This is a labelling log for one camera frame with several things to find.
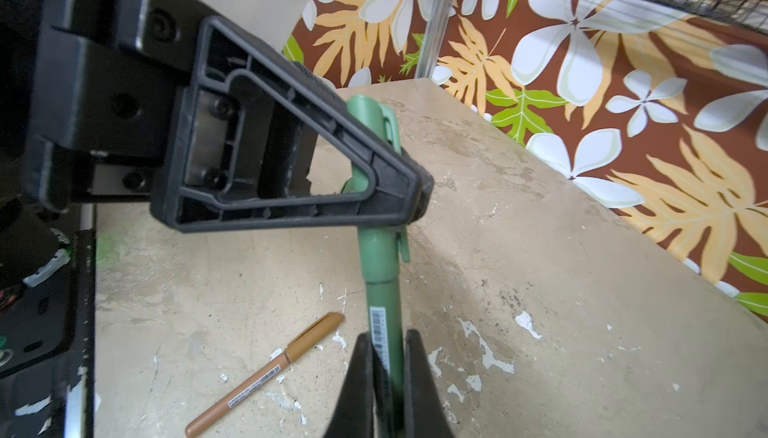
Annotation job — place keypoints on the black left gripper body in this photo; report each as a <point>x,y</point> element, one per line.
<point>91,99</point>

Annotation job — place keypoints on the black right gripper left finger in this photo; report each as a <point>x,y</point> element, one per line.
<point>353,416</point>

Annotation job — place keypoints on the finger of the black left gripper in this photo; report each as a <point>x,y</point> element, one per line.
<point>259,142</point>

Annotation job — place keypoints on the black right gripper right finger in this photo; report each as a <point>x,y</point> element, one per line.
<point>423,412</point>

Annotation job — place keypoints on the dark green pen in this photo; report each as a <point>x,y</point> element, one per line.
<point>379,255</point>

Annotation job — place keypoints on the aluminium corner post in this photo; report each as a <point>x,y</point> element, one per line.
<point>434,36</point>

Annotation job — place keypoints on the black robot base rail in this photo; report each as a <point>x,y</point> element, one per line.
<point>47,322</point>

